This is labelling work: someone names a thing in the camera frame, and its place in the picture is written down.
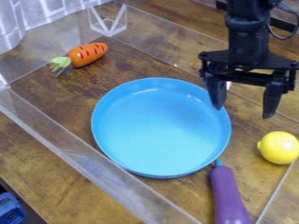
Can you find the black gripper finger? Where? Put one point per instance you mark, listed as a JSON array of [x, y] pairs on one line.
[[217, 87], [272, 98]]

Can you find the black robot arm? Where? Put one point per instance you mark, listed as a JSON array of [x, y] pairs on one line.
[[254, 8]]

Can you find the clear acrylic enclosure wall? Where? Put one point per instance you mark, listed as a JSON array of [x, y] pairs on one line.
[[50, 160]]

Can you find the blue plastic box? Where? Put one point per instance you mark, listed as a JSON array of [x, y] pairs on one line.
[[13, 213]]

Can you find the blue round tray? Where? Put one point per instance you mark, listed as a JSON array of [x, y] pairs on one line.
[[158, 128]]

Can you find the white checkered curtain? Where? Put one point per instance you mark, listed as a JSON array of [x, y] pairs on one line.
[[22, 15]]

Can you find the yellow toy lemon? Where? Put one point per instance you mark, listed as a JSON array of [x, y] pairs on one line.
[[280, 147]]

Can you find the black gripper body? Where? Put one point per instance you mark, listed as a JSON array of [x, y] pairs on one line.
[[248, 62]]

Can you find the purple toy eggplant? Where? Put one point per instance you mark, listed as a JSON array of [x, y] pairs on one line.
[[230, 209]]

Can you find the orange toy carrot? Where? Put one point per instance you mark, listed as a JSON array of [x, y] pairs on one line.
[[79, 57]]

